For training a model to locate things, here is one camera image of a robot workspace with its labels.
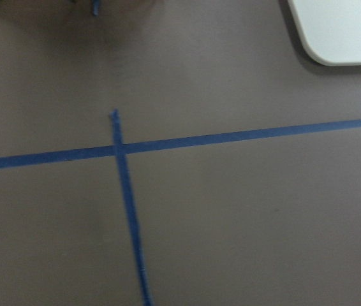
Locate cream bear tray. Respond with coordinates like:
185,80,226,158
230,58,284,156
288,0,361,66

